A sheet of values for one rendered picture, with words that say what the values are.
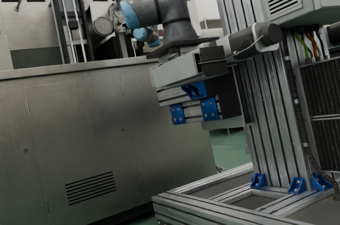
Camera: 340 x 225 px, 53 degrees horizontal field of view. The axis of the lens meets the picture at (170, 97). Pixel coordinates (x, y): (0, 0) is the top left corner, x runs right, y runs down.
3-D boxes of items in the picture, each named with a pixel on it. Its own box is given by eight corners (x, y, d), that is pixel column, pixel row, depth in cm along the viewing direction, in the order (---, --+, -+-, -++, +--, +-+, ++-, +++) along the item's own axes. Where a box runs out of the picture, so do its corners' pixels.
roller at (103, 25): (96, 35, 211) (92, 16, 211) (84, 45, 232) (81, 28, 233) (114, 33, 217) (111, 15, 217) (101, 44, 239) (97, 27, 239)
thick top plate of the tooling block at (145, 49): (143, 52, 222) (141, 43, 222) (120, 65, 256) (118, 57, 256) (164, 50, 230) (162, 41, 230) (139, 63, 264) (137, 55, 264)
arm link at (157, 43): (143, 47, 195) (139, 28, 196) (152, 48, 206) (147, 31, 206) (155, 43, 192) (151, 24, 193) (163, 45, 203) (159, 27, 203)
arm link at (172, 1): (192, 15, 132) (185, -19, 133) (158, 21, 132) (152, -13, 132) (189, 23, 144) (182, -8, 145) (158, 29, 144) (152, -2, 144)
